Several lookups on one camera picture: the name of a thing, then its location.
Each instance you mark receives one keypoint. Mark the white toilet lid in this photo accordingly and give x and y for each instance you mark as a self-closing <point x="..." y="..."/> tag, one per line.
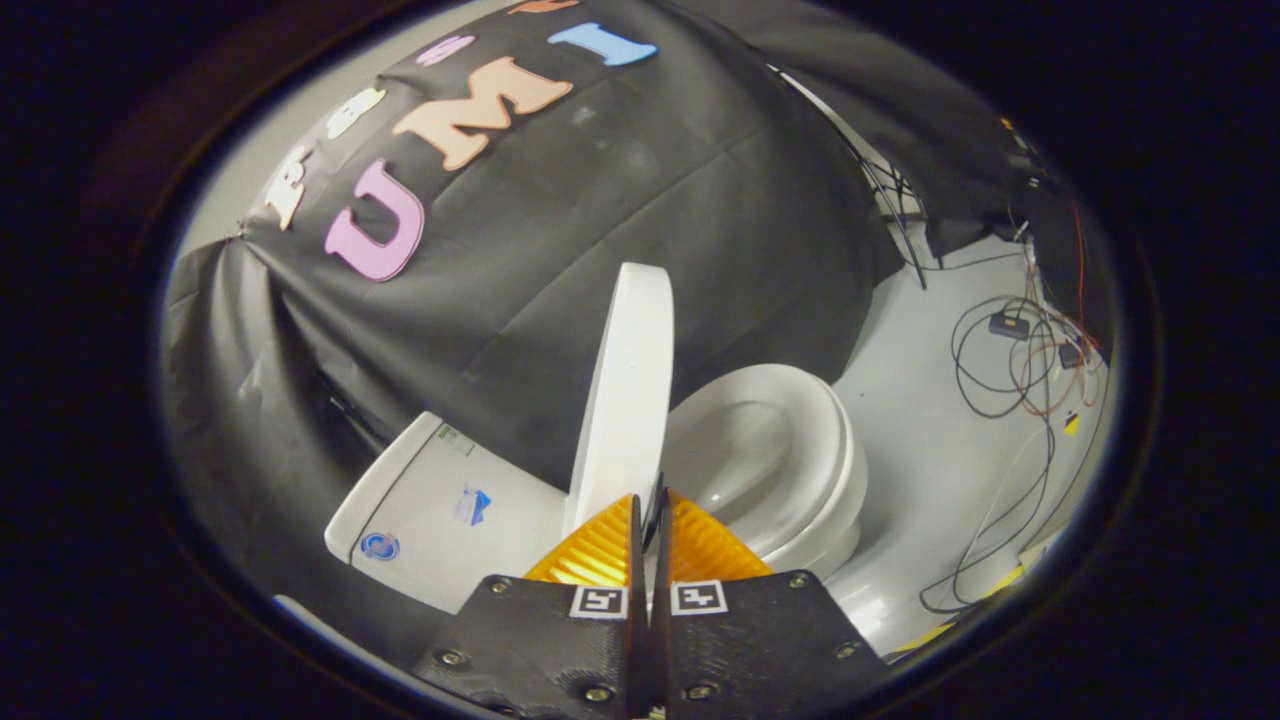
<point x="625" y="400"/>

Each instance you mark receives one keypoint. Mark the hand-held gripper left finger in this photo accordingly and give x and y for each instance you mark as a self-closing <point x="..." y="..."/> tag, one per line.
<point x="560" y="640"/>

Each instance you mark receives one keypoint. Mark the small black power adapter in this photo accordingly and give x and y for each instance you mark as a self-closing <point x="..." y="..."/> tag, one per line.
<point x="1008" y="325"/>
<point x="1070" y="355"/>

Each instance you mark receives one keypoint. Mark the white toilet tank cover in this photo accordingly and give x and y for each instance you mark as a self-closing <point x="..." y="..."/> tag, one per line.
<point x="380" y="475"/>

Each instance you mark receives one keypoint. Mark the black backdrop cloth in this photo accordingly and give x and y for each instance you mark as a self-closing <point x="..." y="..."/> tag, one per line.
<point x="600" y="200"/>

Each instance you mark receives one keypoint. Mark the dark flat board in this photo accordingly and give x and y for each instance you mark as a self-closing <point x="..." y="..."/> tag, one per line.
<point x="1060" y="250"/>

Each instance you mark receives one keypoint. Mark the black tripod stand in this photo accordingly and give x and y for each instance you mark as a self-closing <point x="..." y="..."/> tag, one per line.
<point x="890" y="210"/>

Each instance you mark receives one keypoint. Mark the white toilet body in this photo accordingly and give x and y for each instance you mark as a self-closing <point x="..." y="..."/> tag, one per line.
<point x="430" y="510"/>

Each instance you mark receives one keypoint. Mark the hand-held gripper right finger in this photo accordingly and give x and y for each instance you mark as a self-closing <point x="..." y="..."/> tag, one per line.
<point x="760" y="640"/>

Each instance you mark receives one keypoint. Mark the white toilet seat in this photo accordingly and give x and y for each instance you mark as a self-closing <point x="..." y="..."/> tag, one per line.
<point x="800" y="410"/>

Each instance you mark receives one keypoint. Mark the yellow floor tape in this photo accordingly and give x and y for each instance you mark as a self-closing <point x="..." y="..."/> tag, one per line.
<point x="1072" y="424"/>

